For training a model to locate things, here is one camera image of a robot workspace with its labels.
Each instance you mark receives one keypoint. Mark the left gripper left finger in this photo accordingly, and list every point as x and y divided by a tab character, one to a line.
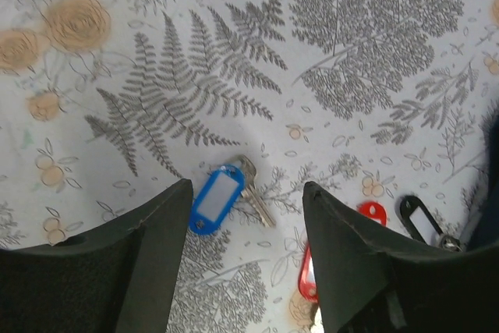
117	277

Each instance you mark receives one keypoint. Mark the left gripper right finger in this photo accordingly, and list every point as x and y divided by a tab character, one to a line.
424	288

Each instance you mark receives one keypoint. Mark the blue key tag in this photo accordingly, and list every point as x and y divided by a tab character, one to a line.
232	180

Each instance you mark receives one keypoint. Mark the red key tags bunch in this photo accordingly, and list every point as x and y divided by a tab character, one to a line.
336	266

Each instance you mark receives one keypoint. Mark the dark blue cloth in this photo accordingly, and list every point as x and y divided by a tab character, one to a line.
485	232

